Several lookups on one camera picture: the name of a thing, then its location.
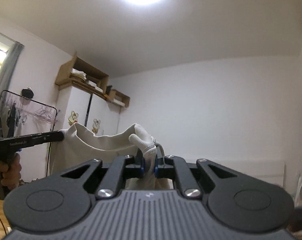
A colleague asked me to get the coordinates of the white t-shirt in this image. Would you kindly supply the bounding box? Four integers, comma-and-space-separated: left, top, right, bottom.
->
49, 123, 173, 190

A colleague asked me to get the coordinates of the black clothes rack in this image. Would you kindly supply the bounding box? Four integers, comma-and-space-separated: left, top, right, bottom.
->
0, 90, 58, 183

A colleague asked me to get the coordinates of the person's left hand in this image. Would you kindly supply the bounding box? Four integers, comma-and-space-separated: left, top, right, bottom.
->
0, 153, 22, 190

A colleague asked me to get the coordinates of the black hat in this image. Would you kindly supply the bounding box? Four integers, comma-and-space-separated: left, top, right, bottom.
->
21, 87, 34, 100

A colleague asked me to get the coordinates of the grey curtain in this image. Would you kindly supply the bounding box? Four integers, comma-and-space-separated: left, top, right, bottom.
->
0, 41, 25, 111

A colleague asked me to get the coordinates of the small cardboard box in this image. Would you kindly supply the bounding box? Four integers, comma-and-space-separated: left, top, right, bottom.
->
106, 85, 130, 108

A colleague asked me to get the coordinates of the white wardrobe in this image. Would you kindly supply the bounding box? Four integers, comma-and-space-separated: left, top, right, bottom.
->
55, 86, 121, 136

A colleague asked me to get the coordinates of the white bed headboard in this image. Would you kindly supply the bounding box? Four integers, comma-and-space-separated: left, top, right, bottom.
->
213, 160, 285, 187

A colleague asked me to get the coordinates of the large cardboard box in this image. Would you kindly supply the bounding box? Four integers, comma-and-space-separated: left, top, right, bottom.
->
55, 53, 109, 99

